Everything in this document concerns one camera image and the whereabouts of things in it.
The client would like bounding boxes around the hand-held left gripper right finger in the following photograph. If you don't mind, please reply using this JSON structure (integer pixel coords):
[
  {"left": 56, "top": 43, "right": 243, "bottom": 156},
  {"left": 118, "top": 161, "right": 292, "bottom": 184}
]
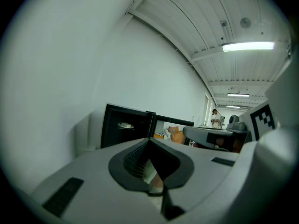
[{"left": 149, "top": 138, "right": 240, "bottom": 221}]

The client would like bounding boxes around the orange pillow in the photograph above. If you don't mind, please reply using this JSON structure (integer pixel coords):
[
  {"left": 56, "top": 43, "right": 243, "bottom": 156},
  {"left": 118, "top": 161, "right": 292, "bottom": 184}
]
[{"left": 167, "top": 126, "right": 187, "bottom": 145}]

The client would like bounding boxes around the gray crumpled cloth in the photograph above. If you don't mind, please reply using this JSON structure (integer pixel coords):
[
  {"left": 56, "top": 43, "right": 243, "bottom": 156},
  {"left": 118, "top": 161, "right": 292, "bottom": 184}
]
[{"left": 160, "top": 127, "right": 171, "bottom": 140}]

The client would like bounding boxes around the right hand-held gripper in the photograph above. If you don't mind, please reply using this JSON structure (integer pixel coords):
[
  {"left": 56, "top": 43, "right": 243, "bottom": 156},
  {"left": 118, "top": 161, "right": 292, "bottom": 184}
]
[{"left": 183, "top": 62, "right": 299, "bottom": 153}]

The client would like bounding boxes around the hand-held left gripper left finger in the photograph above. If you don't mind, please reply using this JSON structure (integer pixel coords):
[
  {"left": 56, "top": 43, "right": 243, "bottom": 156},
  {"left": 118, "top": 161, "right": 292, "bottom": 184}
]
[{"left": 31, "top": 138, "right": 164, "bottom": 224}]

